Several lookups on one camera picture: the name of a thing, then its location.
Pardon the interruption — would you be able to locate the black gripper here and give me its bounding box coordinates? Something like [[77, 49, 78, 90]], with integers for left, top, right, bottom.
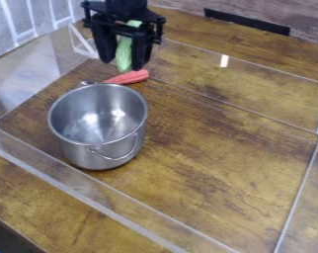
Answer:
[[79, 0, 165, 71]]

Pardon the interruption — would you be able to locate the green bumpy bitter gourd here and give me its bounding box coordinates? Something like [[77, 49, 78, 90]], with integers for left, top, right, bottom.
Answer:
[[114, 19, 145, 73]]

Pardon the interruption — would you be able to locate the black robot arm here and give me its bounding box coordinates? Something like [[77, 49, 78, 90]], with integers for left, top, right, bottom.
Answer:
[[79, 0, 165, 71]]

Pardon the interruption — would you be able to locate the red toy object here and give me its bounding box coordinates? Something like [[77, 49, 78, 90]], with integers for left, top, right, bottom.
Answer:
[[105, 69, 149, 85]]

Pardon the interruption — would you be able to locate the silver metal pot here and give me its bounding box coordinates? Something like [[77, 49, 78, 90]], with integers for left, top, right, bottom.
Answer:
[[47, 83, 149, 170]]

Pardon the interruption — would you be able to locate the clear acrylic triangular stand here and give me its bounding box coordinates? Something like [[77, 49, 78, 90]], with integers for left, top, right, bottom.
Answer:
[[67, 24, 98, 59]]

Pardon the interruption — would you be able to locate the clear acrylic barrier panel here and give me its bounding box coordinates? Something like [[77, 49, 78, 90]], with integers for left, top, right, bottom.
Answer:
[[0, 129, 238, 253]]

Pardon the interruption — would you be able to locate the black strip on wall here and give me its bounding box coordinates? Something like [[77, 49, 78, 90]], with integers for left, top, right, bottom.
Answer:
[[202, 8, 290, 37]]

